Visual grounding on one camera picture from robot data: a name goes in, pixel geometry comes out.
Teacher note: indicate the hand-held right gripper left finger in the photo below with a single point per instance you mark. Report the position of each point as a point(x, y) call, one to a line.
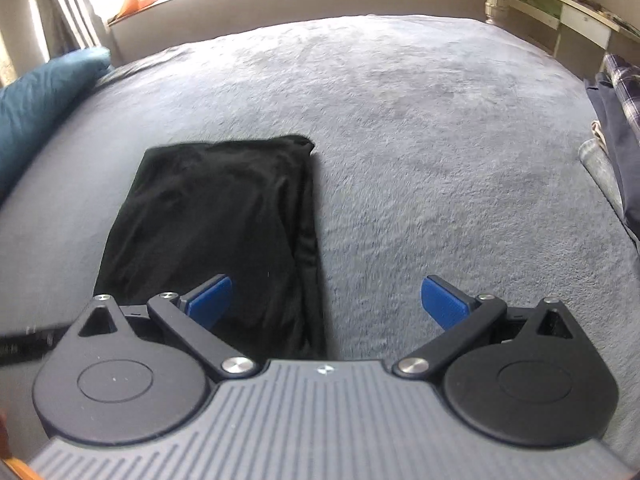
point(210, 300)

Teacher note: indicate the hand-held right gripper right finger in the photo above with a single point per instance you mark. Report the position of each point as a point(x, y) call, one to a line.
point(442, 302)

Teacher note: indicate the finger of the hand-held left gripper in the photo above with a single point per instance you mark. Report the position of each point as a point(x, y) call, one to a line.
point(25, 347)

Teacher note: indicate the black t-shirt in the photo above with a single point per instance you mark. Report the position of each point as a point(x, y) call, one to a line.
point(210, 220)

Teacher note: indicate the plaid clothes pile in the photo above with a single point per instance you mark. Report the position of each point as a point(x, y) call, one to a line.
point(620, 150)

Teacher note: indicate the grey bed blanket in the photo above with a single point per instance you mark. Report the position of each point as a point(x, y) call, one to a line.
point(425, 160)

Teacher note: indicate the grey jeans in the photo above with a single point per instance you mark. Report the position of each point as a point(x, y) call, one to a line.
point(600, 170)

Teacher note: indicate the blue duvet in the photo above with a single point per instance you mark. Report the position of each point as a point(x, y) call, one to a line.
point(35, 100)

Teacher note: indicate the plaid shirt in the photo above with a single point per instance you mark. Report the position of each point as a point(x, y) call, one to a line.
point(625, 85)

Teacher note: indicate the orange cloth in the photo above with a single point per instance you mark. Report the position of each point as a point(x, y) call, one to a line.
point(139, 2)

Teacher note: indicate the white desk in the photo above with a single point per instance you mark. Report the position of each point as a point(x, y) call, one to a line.
point(585, 22)

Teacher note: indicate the grey curtain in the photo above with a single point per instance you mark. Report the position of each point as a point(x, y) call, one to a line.
point(65, 5)

